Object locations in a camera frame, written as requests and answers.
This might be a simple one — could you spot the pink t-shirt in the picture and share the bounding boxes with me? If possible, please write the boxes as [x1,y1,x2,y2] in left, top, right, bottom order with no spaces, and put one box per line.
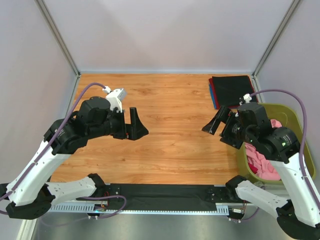
[244,119,283,181]

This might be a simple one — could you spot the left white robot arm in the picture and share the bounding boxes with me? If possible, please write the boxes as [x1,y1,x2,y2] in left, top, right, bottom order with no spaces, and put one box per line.
[0,96,149,220]

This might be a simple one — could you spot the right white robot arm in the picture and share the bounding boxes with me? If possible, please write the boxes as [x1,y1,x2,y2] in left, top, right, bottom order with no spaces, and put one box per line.
[202,102,320,240]

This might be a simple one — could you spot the folded blue t-shirt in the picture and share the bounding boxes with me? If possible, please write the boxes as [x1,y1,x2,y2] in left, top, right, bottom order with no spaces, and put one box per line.
[208,84,217,110]

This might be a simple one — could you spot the olive green plastic bin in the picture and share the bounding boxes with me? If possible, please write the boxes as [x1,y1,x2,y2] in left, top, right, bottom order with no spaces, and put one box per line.
[236,103,317,185]

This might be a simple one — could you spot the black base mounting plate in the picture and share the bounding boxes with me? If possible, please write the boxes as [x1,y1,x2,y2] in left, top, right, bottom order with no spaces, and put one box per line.
[76,183,256,211]

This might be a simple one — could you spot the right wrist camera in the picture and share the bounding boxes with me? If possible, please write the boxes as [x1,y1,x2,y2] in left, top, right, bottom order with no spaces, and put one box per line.
[239,93,252,106]

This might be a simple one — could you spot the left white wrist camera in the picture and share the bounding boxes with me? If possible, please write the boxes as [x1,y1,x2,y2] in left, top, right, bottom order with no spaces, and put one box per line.
[102,86,127,113]

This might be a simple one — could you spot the slotted grey cable duct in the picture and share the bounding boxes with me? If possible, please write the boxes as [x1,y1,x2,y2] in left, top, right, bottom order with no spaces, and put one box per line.
[49,201,229,216]

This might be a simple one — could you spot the right aluminium frame post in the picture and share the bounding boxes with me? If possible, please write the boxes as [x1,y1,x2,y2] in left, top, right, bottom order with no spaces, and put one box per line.
[252,0,303,78]

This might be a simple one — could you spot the aluminium frame post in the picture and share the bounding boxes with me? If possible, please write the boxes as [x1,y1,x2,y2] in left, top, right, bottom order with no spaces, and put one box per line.
[252,0,303,78]
[34,0,81,77]

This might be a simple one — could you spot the left aluminium frame post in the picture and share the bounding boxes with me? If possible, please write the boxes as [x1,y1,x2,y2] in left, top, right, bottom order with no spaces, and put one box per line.
[34,0,81,77]

